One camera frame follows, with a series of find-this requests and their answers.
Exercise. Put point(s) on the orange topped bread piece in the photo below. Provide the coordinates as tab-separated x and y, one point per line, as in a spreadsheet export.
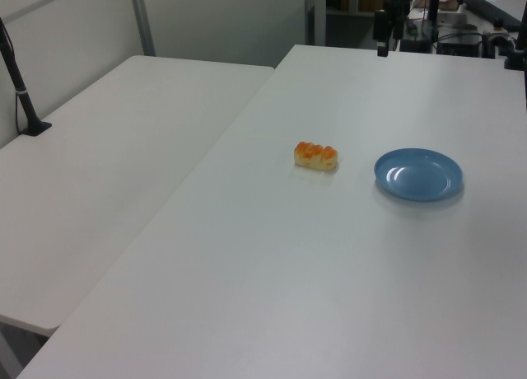
315	155

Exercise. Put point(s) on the blue round plate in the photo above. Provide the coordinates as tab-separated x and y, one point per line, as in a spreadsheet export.
418	174

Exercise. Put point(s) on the black upright pole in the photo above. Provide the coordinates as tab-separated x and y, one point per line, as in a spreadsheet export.
434	2

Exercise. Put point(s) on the black electronics box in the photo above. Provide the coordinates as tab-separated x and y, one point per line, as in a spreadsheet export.
459	44

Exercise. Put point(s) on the black computer keyboard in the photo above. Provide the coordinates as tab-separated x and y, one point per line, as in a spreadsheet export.
492	11

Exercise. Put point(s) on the white folding side table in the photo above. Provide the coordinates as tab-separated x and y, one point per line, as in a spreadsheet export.
103	181

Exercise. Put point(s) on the black clamp mount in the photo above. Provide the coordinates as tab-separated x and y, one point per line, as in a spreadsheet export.
516	45

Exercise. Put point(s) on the black camera stand pole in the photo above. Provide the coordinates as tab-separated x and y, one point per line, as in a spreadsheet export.
20	91

